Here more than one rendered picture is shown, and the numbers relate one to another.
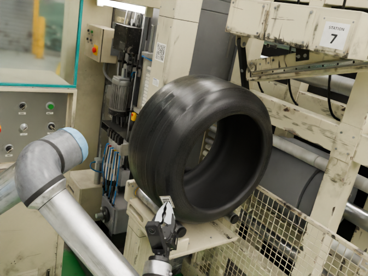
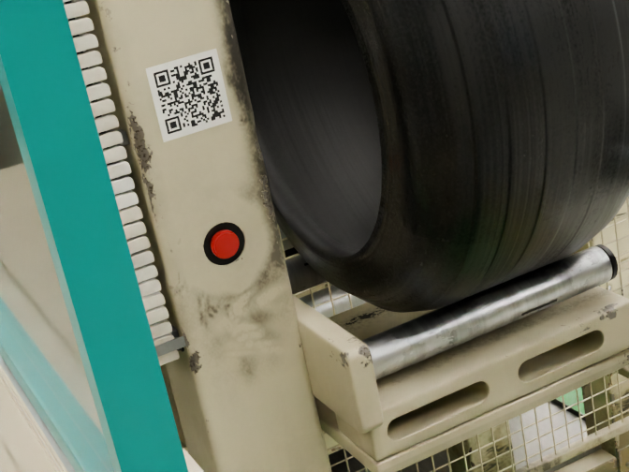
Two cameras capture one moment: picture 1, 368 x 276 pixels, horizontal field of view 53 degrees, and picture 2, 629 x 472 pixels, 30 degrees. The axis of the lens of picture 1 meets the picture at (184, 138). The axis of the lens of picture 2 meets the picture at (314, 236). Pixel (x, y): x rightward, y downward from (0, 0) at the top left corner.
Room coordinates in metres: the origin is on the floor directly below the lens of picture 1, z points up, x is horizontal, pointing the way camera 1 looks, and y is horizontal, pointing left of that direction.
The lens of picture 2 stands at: (1.19, 1.23, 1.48)
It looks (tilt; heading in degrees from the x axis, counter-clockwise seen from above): 21 degrees down; 286
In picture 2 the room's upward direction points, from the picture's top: 12 degrees counter-clockwise
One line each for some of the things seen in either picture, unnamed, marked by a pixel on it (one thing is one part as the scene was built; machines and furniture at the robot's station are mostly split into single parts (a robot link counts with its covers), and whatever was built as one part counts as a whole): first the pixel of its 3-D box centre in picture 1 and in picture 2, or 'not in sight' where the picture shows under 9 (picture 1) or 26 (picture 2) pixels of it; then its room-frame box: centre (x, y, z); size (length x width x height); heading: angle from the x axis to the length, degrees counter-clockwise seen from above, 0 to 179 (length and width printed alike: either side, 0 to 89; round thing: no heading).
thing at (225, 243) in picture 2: not in sight; (223, 243); (1.59, 0.16, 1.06); 0.03 x 0.02 x 0.03; 38
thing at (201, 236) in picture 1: (180, 224); (428, 353); (1.44, -0.06, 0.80); 0.37 x 0.36 x 0.02; 128
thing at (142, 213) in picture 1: (155, 222); (488, 364); (1.35, 0.05, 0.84); 0.36 x 0.09 x 0.06; 38
